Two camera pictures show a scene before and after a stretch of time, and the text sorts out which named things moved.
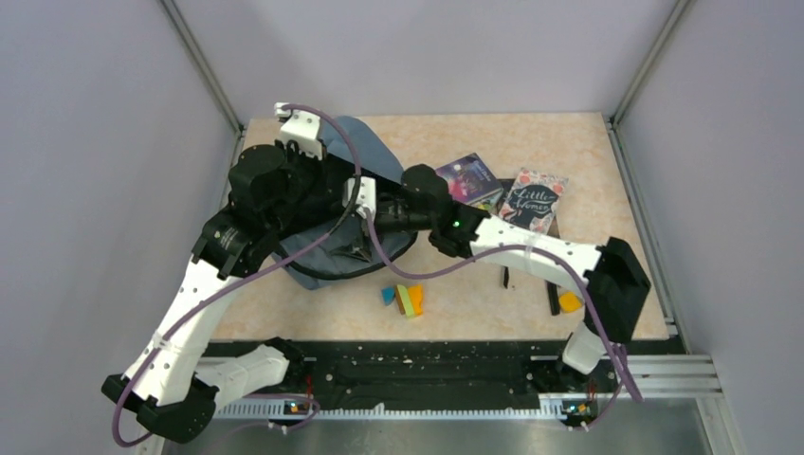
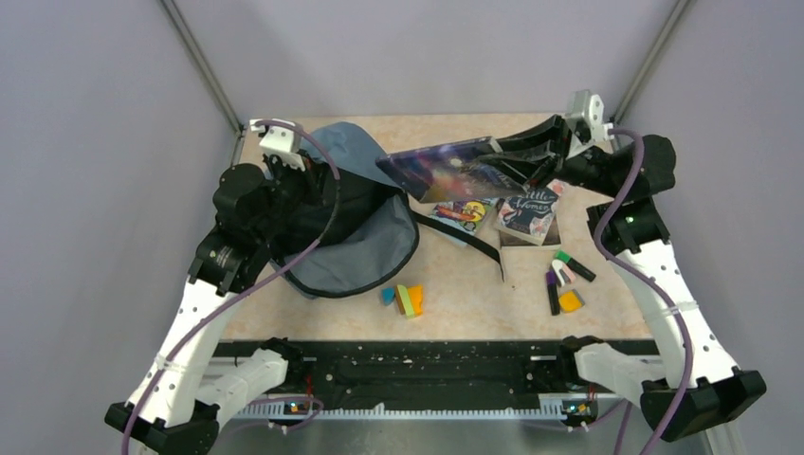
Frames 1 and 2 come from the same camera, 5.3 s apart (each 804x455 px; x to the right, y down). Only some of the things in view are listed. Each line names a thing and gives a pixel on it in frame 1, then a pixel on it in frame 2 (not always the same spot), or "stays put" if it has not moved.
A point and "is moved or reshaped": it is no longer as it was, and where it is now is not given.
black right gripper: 360,247 -> 533,166
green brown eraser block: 404,300 stays put
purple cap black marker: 554,298 stays put
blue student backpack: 356,245 is moved or reshaped
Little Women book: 533,200 stays put
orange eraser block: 416,294 stays put
